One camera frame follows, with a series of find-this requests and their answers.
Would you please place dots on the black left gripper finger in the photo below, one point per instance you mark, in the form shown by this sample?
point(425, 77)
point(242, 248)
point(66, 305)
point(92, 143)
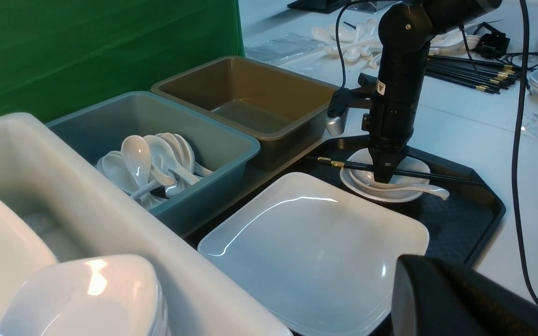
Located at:
point(434, 298)

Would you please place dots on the brown plastic bin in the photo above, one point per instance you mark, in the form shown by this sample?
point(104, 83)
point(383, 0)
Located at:
point(283, 110)

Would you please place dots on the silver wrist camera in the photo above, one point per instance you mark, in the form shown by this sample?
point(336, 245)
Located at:
point(343, 99)

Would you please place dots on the bundle of black chopsticks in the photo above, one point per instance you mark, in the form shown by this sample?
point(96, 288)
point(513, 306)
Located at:
point(487, 77)

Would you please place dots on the teal plastic bin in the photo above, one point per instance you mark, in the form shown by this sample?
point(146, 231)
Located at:
point(95, 131)

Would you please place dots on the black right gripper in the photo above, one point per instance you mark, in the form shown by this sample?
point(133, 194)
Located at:
point(388, 136)

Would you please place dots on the large white plastic tub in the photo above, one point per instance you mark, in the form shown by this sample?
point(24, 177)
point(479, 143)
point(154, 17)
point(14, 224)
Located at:
point(81, 214)

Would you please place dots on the stack of small white bowls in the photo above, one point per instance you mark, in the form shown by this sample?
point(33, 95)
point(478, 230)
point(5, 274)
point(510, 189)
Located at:
point(114, 295)

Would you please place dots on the large white square plate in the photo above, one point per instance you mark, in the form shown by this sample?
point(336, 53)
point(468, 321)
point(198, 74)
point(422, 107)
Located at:
point(320, 259)

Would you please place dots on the clear plastic bag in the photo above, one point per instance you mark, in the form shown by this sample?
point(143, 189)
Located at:
point(284, 49)

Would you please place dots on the white ceramic soup spoon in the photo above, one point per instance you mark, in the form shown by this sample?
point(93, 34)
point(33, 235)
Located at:
point(418, 188)

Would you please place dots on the black plastic serving tray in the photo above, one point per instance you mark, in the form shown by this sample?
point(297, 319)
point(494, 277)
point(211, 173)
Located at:
point(458, 227)

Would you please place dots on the green cloth backdrop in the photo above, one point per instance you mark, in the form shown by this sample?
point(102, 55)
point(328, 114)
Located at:
point(58, 56)

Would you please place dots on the black chopstick gold band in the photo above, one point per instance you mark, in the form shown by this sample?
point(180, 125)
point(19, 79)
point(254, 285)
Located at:
point(352, 165)

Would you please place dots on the small white round dish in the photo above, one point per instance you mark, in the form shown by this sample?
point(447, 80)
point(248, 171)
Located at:
point(408, 163)

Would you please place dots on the loose white spoons on table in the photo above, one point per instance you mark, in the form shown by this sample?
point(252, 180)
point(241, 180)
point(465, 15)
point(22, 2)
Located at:
point(364, 42)

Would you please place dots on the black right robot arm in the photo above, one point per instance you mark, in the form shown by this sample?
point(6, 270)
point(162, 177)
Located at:
point(406, 31)

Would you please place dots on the pile of white soup spoons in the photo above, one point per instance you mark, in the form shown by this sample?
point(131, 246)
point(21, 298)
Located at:
point(152, 169)

